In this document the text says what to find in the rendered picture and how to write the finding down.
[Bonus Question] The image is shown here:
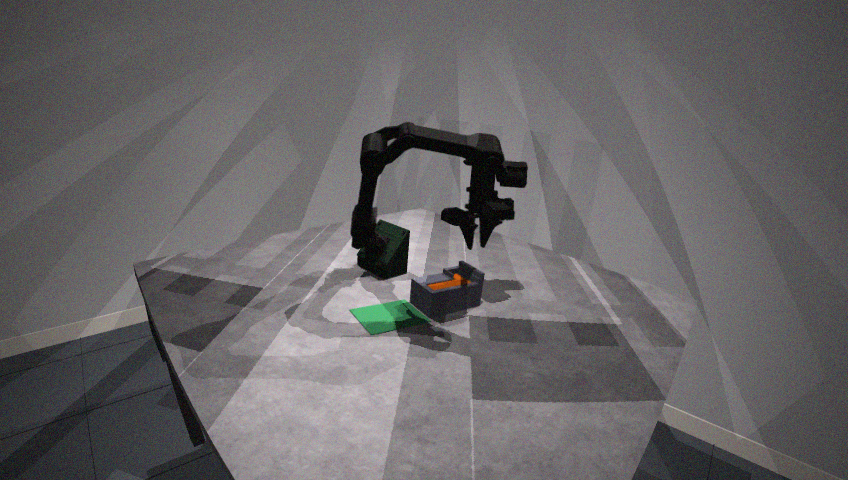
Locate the orange l-shaped part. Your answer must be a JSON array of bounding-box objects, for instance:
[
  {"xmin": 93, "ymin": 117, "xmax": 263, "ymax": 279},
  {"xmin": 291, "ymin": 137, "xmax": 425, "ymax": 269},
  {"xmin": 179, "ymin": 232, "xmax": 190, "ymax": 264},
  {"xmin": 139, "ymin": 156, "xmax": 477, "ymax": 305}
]
[{"xmin": 427, "ymin": 274, "xmax": 470, "ymax": 291}]

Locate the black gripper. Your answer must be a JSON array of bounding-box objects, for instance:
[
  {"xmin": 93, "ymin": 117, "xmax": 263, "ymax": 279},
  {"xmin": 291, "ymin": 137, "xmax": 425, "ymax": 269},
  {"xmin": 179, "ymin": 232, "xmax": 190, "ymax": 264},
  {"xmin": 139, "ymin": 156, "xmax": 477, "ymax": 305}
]
[{"xmin": 441, "ymin": 184, "xmax": 503, "ymax": 250}]

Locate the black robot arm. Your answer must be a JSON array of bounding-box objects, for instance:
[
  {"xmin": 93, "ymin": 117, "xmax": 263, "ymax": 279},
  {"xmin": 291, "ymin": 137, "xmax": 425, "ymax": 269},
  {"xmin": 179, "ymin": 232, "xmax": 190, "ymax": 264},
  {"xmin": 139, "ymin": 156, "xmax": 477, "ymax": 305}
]
[{"xmin": 350, "ymin": 122, "xmax": 528, "ymax": 258}]

